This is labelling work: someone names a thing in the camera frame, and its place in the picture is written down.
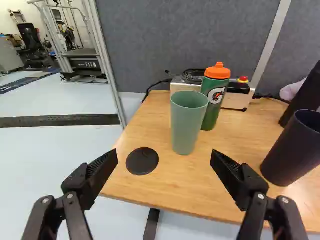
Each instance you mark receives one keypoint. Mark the wooden table with black legs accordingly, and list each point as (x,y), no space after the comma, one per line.
(190,180)

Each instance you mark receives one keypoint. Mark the black plastic cup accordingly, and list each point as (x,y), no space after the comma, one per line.
(287,152)

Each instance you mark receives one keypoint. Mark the grey office partition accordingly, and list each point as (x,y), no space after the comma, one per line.
(175,35)

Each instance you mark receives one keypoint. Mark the green plastic cup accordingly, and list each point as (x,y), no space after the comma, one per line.
(185,127)

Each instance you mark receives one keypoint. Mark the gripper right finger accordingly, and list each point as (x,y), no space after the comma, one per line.
(246,186)

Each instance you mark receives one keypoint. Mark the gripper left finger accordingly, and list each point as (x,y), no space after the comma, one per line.
(80,185)

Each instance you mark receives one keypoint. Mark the tall black bottle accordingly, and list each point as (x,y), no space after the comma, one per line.
(306,97)

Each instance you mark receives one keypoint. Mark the green bottle with orange cap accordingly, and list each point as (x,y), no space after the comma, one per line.
(215,112)

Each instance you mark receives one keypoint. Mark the purple plush bunny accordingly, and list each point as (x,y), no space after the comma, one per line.
(291,91)

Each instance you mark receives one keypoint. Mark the silver box with red button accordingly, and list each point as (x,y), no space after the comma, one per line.
(237,100)

